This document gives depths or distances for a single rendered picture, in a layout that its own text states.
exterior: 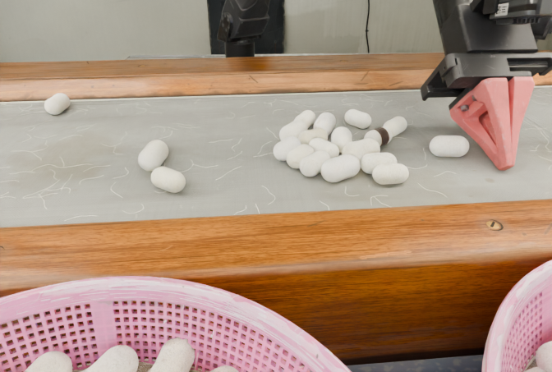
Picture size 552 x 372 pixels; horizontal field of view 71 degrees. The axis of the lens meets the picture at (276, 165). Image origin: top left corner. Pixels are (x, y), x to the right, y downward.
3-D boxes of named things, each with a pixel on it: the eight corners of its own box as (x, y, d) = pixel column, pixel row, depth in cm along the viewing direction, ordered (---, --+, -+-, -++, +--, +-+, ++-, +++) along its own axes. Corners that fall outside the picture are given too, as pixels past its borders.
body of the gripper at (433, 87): (561, 69, 35) (538, 2, 37) (451, 71, 34) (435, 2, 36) (514, 103, 41) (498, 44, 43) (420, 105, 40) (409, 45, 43)
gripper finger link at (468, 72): (559, 154, 32) (529, 57, 35) (476, 157, 31) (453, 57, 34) (508, 178, 38) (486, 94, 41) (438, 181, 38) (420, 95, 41)
